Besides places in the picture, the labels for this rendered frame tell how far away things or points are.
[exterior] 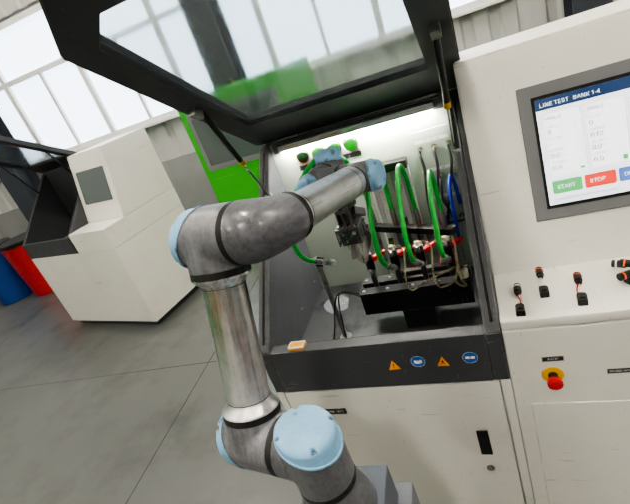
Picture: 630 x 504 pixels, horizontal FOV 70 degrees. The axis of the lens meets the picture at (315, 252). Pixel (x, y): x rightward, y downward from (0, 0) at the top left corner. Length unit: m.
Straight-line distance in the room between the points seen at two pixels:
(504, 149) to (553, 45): 0.26
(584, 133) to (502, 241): 0.33
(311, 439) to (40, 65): 6.44
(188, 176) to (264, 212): 5.41
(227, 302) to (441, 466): 1.00
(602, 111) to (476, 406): 0.83
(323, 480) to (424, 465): 0.77
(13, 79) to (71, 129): 0.88
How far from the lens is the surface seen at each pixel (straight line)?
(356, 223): 1.26
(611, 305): 1.24
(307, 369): 1.39
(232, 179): 4.33
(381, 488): 1.03
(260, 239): 0.74
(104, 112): 6.47
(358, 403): 1.44
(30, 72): 6.98
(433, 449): 1.55
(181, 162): 6.12
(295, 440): 0.86
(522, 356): 1.27
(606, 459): 1.57
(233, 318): 0.85
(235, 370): 0.88
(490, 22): 5.22
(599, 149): 1.34
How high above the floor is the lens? 1.72
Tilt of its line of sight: 24 degrees down
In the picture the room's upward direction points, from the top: 21 degrees counter-clockwise
